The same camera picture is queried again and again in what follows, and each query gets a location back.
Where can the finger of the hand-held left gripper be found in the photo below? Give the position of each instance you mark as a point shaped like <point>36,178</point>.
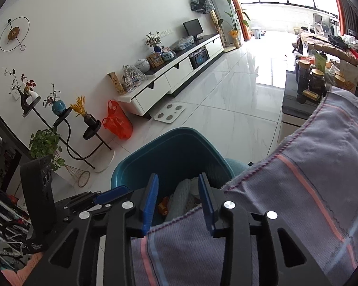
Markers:
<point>112,193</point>

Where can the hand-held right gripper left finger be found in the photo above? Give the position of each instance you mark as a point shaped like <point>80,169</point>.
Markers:
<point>150,202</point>

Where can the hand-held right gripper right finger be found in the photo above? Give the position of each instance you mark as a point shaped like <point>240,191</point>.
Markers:
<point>205,205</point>

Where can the orange wrapper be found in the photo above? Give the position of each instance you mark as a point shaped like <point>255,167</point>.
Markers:
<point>164,206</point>

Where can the teal plastic bin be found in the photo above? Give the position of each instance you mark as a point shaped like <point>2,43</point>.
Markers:
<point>173,155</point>

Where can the green potted ivy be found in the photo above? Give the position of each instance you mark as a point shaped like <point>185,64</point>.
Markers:
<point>44,146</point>

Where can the teal chair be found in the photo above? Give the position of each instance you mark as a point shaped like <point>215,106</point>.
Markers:
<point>237,164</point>

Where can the dark display cabinet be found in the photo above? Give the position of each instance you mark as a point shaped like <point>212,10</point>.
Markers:
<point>3,155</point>

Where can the black tiered plant stand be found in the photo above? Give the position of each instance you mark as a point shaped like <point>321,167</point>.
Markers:
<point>68,137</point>

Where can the orange plastic bag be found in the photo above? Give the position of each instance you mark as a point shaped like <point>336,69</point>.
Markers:
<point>119,122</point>

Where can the black vase yellow wheat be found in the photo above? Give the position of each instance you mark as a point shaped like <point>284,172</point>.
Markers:
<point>89,118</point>

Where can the white bathroom scale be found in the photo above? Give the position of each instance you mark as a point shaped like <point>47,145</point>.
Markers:
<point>169,113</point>

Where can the teal vase with plant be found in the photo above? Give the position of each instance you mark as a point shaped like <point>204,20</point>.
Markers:
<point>58,107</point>

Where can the purple striped tablecloth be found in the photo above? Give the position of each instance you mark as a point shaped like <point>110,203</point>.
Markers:
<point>301,184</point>

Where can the vase with red flowers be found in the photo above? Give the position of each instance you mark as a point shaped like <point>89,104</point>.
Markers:
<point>25,88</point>

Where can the tan paper box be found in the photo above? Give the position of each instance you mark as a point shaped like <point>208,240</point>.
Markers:
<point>117,83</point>

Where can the plastic-wrapped ship model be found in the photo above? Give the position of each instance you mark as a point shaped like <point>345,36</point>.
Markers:
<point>132,78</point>

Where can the white ceramic jar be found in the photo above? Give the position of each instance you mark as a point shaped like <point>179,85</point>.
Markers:
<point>142,65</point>

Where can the dark coffee table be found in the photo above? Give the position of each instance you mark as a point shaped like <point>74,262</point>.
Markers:
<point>295,107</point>

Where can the white black TV cabinet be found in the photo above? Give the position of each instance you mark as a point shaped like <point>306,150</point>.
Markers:
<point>173,71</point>

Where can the blue white ceramic teapot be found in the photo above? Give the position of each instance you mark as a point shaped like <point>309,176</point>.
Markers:
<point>168,54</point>

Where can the yellow tin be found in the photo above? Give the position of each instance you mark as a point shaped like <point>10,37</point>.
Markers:
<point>311,95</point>

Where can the small plant in blue vase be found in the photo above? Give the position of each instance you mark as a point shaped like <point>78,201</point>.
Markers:
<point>153,41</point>

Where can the dark jar wooden lid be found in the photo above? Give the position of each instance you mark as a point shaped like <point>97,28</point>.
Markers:
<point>303,77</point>
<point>317,82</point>

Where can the plastic-wrapped bundle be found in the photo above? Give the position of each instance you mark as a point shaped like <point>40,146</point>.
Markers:
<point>182,43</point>

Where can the black monitor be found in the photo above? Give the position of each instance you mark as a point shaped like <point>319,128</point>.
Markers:
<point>193,27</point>

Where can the small white pedal bin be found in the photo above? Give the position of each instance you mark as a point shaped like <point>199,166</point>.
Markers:
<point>257,32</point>

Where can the green box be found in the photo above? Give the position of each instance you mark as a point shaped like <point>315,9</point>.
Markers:
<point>320,60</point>

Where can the black cone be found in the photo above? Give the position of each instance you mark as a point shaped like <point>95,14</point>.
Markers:
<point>299,45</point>

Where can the tall leafy plant yellow pot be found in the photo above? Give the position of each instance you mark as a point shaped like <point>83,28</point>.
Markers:
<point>234,20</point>

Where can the cardboard box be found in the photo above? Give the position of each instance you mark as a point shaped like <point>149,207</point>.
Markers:
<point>349,76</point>

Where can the covered standing fan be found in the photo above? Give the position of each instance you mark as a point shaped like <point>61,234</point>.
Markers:
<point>201,3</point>

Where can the black bag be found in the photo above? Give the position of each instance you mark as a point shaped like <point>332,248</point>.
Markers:
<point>337,41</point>

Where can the white office chair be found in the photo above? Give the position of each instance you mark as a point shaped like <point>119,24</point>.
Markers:
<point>315,22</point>

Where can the white washing machine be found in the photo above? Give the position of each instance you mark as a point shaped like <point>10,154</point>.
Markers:
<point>334,26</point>

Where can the pile of white clothes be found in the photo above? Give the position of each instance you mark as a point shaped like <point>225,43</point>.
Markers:
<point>356,42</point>

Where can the wooden picture frame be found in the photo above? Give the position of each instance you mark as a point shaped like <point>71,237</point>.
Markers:
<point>155,59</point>

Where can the white wall socket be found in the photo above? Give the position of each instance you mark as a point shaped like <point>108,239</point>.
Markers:
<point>165,32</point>

